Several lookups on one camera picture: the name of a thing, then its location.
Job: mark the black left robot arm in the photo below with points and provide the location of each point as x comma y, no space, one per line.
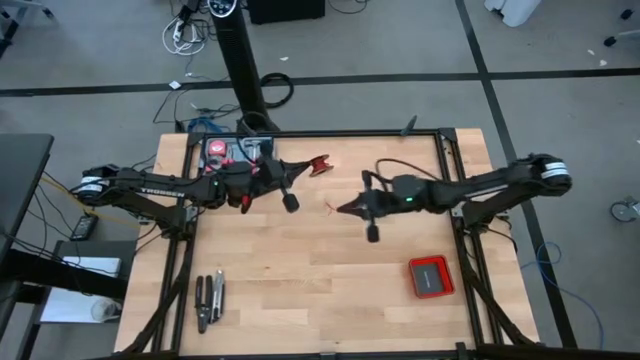
150,189

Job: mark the red tape measure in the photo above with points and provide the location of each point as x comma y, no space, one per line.
218,148

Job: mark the grey caster wheel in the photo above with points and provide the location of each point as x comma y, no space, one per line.
622,211

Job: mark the black aluminium table frame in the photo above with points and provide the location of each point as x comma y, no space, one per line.
350,133

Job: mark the black power adapter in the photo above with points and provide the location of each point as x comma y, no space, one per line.
84,227

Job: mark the clear plastic cup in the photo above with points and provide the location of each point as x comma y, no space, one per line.
105,310

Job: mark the grey tool kit case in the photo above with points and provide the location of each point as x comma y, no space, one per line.
237,142

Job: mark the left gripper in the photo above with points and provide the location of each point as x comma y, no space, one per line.
260,177

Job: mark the black tower fan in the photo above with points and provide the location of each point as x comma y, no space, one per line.
240,60

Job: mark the red tray with dark base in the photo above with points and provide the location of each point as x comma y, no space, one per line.
431,277

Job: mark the white plastic object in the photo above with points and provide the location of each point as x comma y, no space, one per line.
515,10

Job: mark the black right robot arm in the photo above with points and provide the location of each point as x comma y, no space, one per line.
480,192

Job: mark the white flat device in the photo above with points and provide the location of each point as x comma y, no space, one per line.
92,265

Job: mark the black desk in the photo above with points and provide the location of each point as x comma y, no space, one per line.
20,170

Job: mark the small silver hammer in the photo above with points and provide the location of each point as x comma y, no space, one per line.
252,145

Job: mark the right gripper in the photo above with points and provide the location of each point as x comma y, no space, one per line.
395,197

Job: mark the small white adapter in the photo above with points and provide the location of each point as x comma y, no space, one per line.
174,85

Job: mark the white sheet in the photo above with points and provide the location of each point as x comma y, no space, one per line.
65,307

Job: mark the black box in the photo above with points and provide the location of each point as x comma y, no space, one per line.
285,10

